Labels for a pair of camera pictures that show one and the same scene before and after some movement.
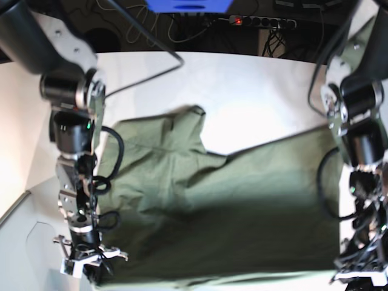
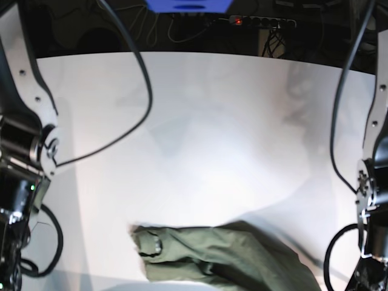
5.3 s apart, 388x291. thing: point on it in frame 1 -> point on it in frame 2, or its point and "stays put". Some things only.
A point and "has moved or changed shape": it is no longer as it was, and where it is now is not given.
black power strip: [262, 22] stays put
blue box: [163, 6] stays put
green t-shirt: [177, 212] has moved or changed shape
